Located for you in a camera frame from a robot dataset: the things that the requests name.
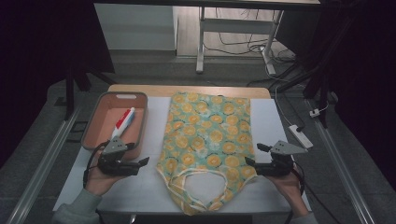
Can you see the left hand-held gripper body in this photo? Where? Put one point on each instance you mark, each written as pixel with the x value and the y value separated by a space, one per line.
pixel 116 161

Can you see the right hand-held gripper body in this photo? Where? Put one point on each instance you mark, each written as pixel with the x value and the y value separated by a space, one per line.
pixel 278 161

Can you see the yellow floral cloth bag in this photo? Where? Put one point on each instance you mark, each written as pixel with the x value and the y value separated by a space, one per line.
pixel 207 140

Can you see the person's right hand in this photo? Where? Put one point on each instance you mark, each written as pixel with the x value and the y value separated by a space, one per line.
pixel 286 186

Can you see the red and white tube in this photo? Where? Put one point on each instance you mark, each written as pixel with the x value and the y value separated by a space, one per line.
pixel 124 123

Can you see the white table mat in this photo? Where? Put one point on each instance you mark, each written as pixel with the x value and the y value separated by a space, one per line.
pixel 149 186

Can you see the orange plastic tray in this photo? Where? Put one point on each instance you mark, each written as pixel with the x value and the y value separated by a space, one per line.
pixel 106 124

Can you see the white power strip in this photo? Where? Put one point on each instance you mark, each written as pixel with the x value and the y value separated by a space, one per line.
pixel 300 136

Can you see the white plug adapter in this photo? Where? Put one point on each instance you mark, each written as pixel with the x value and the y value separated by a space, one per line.
pixel 314 113

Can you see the black stand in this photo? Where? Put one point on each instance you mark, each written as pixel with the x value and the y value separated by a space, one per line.
pixel 69 93
pixel 299 77

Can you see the white cabinet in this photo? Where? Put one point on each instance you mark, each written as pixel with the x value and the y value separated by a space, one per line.
pixel 134 28

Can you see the dark curtain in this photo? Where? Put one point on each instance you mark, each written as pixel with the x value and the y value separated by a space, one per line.
pixel 364 77
pixel 37 62

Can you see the metal rail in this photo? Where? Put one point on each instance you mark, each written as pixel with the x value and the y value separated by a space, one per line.
pixel 43 168
pixel 339 168

